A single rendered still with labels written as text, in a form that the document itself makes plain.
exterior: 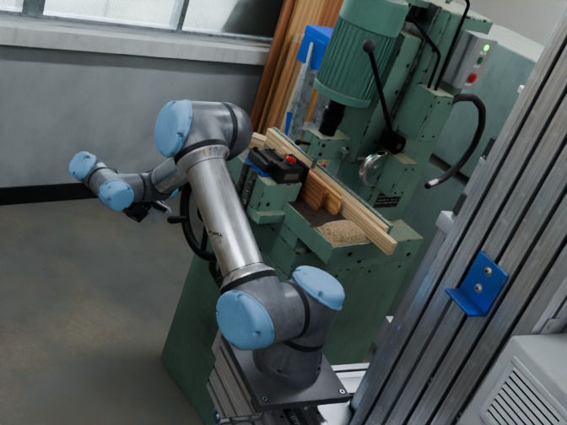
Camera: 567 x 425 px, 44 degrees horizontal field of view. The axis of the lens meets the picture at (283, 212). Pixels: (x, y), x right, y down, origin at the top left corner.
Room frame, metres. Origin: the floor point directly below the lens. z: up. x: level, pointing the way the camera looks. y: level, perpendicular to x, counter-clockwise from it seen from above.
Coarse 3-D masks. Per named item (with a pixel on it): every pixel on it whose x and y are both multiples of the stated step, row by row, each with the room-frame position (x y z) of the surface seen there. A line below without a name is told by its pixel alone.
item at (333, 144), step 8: (312, 136) 1.97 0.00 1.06; (320, 136) 1.96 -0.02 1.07; (328, 136) 1.99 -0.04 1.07; (336, 136) 2.02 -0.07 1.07; (344, 136) 2.05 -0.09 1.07; (312, 144) 1.96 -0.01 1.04; (320, 144) 1.95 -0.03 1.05; (328, 144) 1.97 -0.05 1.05; (336, 144) 1.99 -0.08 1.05; (344, 144) 2.02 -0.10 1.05; (312, 152) 1.95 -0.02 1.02; (320, 152) 1.95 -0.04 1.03; (328, 152) 1.98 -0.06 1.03; (336, 152) 2.00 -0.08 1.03
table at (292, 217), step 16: (288, 208) 1.80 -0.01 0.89; (304, 208) 1.81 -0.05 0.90; (320, 208) 1.85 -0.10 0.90; (288, 224) 1.78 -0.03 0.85; (304, 224) 1.74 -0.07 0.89; (320, 224) 1.75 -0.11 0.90; (304, 240) 1.73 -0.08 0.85; (320, 240) 1.69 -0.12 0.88; (320, 256) 1.67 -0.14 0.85; (336, 256) 1.67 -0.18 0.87; (352, 256) 1.72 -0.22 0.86; (368, 256) 1.77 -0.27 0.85
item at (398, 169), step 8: (400, 152) 2.06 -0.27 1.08; (392, 160) 2.00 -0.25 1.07; (400, 160) 1.99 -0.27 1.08; (408, 160) 2.02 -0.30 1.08; (384, 168) 2.01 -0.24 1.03; (392, 168) 1.99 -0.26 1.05; (400, 168) 1.97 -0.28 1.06; (408, 168) 1.99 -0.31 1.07; (384, 176) 2.00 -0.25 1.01; (392, 176) 1.98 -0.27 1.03; (400, 176) 1.98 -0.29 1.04; (408, 176) 2.00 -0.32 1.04; (376, 184) 2.01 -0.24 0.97; (384, 184) 1.99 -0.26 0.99; (392, 184) 1.97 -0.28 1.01; (400, 184) 1.99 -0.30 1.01; (384, 192) 1.99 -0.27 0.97; (392, 192) 1.98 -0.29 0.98; (400, 192) 2.00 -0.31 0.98
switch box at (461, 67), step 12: (468, 36) 2.10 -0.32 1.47; (480, 36) 2.10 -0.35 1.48; (456, 48) 2.12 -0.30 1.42; (468, 48) 2.09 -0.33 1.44; (480, 48) 2.10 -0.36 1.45; (492, 48) 2.14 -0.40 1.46; (456, 60) 2.10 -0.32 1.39; (468, 60) 2.08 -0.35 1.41; (456, 72) 2.09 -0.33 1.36; (468, 72) 2.10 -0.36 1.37; (480, 72) 2.14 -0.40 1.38; (456, 84) 2.08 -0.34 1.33
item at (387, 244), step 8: (280, 152) 2.10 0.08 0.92; (288, 152) 2.08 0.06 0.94; (344, 200) 1.88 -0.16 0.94; (344, 208) 1.86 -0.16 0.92; (352, 208) 1.85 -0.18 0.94; (344, 216) 1.86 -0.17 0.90; (352, 216) 1.84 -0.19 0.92; (360, 216) 1.82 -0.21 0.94; (360, 224) 1.81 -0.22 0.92; (368, 224) 1.79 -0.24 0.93; (368, 232) 1.78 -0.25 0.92; (376, 232) 1.77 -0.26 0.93; (384, 232) 1.77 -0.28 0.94; (376, 240) 1.76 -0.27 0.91; (384, 240) 1.74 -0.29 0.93; (392, 240) 1.74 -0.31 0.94; (384, 248) 1.73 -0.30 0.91; (392, 248) 1.73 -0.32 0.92
